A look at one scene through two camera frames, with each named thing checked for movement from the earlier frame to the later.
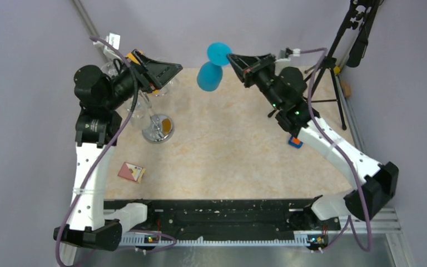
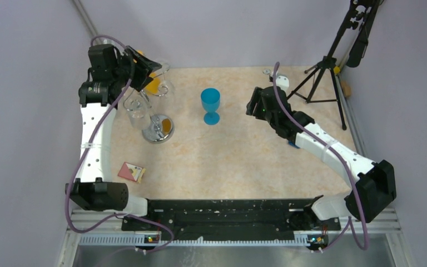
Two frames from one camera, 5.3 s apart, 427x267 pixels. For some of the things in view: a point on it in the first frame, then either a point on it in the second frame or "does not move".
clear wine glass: (139, 117) does not move
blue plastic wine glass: (210, 73) to (210, 99)
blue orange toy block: (295, 142) does not move
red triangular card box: (132, 171) does not move
